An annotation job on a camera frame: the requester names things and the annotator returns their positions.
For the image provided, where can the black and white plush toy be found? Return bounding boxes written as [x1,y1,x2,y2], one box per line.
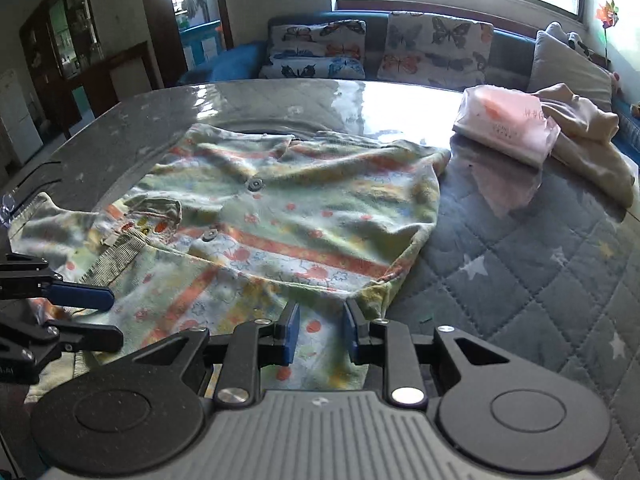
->
[567,31,596,58]

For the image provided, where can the blue cabinet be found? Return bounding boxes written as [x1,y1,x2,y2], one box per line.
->
[177,20,223,68]

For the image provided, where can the white refrigerator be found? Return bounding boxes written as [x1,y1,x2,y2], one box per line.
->
[0,70,43,166]

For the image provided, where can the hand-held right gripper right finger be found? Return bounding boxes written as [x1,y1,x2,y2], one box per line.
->
[344,300,511,407]

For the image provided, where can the large butterfly print cushion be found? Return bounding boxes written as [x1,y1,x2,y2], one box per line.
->
[376,11,496,90]

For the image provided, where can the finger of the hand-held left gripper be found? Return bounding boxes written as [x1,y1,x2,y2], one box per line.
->
[42,280,115,312]
[42,319,124,356]

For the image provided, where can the brown door frame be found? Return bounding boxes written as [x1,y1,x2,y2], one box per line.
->
[135,0,236,91]

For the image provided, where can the cream garment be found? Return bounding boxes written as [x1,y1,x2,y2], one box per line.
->
[530,82,636,208]

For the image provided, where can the pink plastic package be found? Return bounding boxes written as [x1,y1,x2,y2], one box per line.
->
[452,85,562,167]

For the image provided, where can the grey pillow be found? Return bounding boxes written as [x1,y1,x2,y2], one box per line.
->
[527,21,616,111]

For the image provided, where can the grey star quilted table cover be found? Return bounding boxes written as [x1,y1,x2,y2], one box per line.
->
[0,80,640,411]

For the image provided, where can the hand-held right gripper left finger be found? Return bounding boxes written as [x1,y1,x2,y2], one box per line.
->
[132,304,301,408]

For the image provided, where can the colourful pinwheel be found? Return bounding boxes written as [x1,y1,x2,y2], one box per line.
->
[595,2,621,68]

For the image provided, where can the small butterfly print cushion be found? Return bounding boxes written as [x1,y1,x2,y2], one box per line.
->
[259,19,367,81]

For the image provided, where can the printed green child's jacket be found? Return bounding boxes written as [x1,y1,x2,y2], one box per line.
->
[10,124,453,403]

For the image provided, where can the blue sofa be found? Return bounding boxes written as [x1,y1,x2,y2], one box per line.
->
[177,10,640,151]

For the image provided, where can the dark wooden display cabinet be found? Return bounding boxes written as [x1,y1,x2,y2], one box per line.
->
[20,0,108,136]

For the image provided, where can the brown low cabinet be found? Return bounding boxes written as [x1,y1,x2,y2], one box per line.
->
[80,41,166,118]

